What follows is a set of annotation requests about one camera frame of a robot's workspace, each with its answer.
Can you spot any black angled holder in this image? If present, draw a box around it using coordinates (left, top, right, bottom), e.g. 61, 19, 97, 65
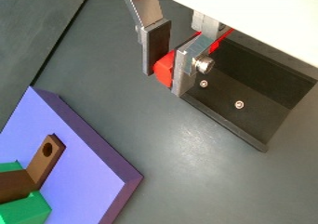
183, 39, 317, 152

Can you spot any green block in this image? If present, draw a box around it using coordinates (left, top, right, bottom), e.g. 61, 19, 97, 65
0, 161, 23, 173
0, 191, 53, 224

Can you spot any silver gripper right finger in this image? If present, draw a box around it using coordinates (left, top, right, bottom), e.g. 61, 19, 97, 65
171, 11, 226, 97

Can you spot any green left block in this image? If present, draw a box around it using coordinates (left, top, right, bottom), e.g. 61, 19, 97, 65
0, 191, 53, 224

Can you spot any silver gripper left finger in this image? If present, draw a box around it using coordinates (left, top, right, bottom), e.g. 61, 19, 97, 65
125, 0, 171, 75

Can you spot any red hexagonal peg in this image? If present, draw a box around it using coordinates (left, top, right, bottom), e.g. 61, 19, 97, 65
153, 29, 234, 87

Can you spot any green right block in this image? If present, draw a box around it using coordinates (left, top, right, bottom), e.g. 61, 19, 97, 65
0, 161, 23, 173

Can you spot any brown slotted upright block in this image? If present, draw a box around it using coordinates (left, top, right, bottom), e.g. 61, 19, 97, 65
0, 134, 66, 204

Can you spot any purple base board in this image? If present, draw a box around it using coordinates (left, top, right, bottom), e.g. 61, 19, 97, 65
0, 87, 143, 224

